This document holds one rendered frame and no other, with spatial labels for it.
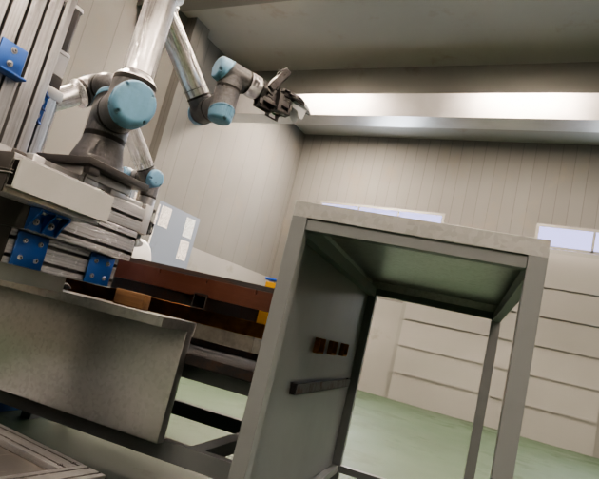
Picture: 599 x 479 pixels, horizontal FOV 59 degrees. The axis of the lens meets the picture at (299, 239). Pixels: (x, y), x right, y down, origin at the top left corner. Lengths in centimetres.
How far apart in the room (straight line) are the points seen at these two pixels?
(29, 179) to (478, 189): 873
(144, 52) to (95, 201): 43
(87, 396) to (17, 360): 32
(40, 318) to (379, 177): 856
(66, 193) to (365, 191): 897
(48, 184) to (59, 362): 84
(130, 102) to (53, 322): 89
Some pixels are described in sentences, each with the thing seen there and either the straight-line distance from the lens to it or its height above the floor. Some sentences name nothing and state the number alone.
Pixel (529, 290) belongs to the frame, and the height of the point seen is 93.
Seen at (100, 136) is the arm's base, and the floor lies 112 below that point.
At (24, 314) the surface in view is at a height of 56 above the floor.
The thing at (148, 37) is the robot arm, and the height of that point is 139.
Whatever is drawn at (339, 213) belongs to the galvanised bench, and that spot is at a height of 103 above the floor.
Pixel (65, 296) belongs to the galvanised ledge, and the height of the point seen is 67.
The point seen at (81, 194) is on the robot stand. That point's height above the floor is 92.
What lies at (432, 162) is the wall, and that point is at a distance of 993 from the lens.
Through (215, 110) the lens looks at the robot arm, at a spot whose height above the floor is 130.
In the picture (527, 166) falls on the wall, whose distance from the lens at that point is 964.
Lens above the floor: 73
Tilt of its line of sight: 10 degrees up
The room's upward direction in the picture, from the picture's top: 14 degrees clockwise
